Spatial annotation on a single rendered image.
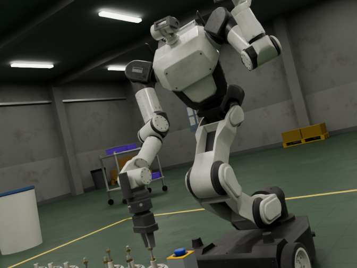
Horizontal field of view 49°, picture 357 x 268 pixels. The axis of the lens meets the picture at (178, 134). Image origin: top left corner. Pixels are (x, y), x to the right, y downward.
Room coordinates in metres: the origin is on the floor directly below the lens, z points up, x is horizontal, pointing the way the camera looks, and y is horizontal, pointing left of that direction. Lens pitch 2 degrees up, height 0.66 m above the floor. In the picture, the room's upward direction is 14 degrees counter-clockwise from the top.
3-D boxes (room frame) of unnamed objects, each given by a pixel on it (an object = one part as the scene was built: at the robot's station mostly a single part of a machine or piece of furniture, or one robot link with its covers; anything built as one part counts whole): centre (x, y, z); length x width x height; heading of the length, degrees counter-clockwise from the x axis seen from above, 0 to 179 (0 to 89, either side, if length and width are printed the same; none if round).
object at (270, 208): (1.92, -0.27, 0.28); 0.21 x 0.20 x 0.13; 144
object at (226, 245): (1.90, -0.25, 0.19); 0.64 x 0.52 x 0.33; 144
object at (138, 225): (1.48, 0.20, 0.45); 0.13 x 0.10 x 0.12; 38
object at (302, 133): (11.02, -3.41, 0.21); 1.19 x 0.86 x 0.41; 54
